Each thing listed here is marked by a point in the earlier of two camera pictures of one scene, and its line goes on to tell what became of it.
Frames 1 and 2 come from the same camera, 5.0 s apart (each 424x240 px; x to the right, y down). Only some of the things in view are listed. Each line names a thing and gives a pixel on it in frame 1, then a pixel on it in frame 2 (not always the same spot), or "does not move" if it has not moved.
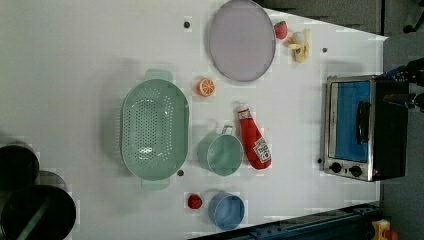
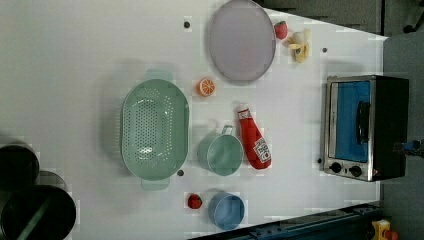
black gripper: x=414 y=72 to x=412 y=147
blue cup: x=226 y=210 does not move
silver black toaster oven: x=365 y=136 does not move
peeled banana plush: x=299 y=44 does not move
